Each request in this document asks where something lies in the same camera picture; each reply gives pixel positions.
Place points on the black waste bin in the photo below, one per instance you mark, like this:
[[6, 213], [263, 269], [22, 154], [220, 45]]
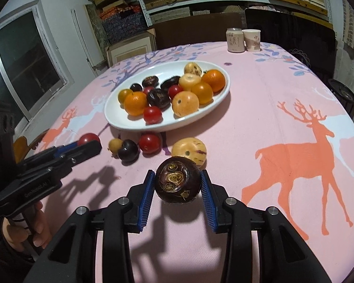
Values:
[[343, 93]]

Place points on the black tomato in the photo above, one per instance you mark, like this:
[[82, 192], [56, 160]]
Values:
[[136, 87], [128, 151]]

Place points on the white oval plate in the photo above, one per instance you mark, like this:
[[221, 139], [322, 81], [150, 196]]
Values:
[[165, 123]]

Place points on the small yellow fruit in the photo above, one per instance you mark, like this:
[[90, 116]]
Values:
[[115, 145]]

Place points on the wooden chair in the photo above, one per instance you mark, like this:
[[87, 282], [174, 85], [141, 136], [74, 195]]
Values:
[[20, 147]]

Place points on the person's left hand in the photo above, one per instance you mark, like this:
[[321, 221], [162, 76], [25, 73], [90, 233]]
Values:
[[41, 224]]

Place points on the small yellow-orange citrus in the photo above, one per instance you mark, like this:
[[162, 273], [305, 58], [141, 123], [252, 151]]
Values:
[[124, 95]]

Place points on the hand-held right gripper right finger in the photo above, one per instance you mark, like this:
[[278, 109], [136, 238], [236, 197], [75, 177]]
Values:
[[209, 203]]

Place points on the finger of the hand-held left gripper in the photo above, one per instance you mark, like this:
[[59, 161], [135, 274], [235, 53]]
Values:
[[63, 151], [85, 151]]

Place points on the metal shelf rack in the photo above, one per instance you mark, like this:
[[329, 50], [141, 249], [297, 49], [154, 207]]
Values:
[[171, 8]]

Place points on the pile of patterned boxes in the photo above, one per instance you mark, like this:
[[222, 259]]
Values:
[[121, 23]]

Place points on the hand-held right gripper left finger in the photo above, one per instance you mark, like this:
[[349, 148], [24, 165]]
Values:
[[146, 203]]

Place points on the printed paper cup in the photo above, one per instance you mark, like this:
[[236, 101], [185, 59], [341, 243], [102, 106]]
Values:
[[251, 40]]

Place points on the window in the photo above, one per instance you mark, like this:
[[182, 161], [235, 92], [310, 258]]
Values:
[[26, 59]]

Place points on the red tomato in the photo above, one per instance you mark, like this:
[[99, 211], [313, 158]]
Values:
[[152, 115], [148, 90], [150, 143], [175, 91], [89, 139]]

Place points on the cardboard box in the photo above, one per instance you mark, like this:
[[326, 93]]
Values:
[[129, 47]]

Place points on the printed drink can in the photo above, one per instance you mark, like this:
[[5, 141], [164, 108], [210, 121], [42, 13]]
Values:
[[235, 40]]

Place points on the brown chair back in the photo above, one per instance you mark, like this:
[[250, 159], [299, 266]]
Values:
[[194, 31]]

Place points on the beige hanging panels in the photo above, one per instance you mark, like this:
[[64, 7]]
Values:
[[352, 29]]

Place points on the dark carved furniture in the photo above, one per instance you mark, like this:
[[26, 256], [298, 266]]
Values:
[[0, 129]]

